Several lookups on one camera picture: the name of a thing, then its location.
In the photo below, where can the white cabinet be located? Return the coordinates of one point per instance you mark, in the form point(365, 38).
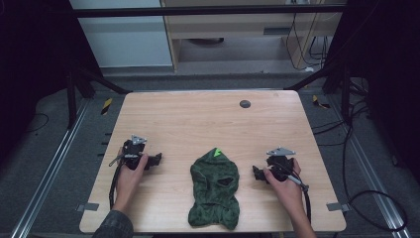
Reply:
point(125, 36)

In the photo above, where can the black curtain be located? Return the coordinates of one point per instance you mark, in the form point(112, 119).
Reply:
point(389, 82)
point(29, 72)

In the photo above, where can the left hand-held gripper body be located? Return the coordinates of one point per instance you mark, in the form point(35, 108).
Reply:
point(133, 152)

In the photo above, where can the yellow black striped tape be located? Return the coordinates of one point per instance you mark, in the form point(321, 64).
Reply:
point(106, 106)
point(319, 102)

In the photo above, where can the person's left hand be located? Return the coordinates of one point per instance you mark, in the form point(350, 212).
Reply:
point(128, 181)

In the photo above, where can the person's right hand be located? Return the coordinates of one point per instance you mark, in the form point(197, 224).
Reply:
point(286, 191)

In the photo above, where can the grey metal table bracket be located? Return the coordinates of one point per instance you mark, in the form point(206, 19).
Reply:
point(337, 207)
point(87, 207)

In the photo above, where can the light wooden desk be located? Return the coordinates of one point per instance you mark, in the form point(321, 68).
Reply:
point(237, 31)

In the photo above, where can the green knitted balaclava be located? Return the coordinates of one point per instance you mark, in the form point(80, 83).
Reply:
point(214, 191)

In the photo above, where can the black metal frame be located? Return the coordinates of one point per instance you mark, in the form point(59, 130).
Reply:
point(198, 10)

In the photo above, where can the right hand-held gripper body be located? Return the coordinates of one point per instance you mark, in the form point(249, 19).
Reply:
point(280, 165)

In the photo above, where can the aluminium floor rail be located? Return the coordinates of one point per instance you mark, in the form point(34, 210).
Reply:
point(49, 172)
point(373, 178)

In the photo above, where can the grey round table grommet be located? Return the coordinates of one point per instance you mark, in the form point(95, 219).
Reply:
point(245, 104)

